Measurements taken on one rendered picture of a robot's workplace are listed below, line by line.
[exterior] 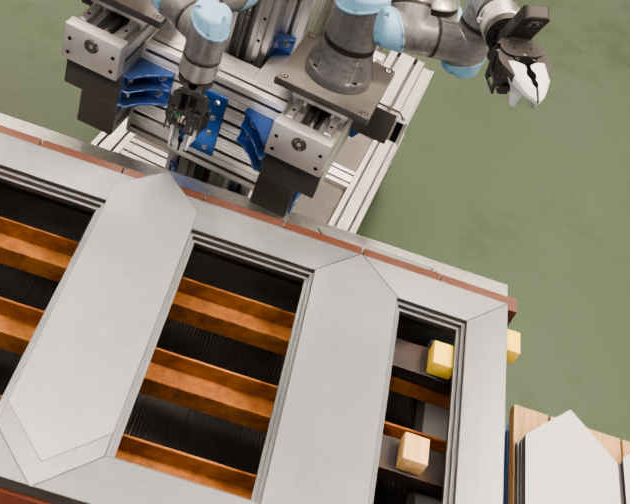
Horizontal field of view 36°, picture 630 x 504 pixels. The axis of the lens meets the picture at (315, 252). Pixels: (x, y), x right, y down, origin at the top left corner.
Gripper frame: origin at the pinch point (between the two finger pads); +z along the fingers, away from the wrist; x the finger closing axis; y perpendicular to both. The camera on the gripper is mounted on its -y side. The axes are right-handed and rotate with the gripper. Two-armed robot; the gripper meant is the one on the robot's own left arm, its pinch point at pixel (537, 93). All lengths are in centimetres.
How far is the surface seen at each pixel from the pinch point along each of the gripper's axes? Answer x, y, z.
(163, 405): 55, 84, 2
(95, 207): 70, 54, -25
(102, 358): 66, 53, 14
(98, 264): 68, 52, -8
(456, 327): -5, 64, -4
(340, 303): 21, 59, -5
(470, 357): -6, 62, 5
